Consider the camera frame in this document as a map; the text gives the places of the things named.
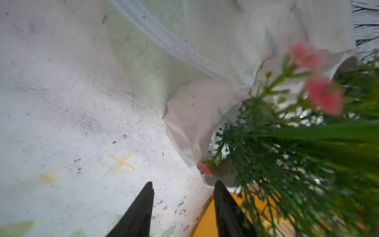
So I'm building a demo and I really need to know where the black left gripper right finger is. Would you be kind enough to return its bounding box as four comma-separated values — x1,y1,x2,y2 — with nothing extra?
214,181,258,237

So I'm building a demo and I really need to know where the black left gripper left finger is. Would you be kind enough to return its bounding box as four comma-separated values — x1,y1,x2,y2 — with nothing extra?
106,182,155,237

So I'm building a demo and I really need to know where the yellow plastic tray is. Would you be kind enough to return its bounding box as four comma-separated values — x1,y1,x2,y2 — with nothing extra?
191,193,295,237

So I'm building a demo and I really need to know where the pink flower white pot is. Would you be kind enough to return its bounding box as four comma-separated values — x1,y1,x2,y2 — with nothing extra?
163,42,379,237

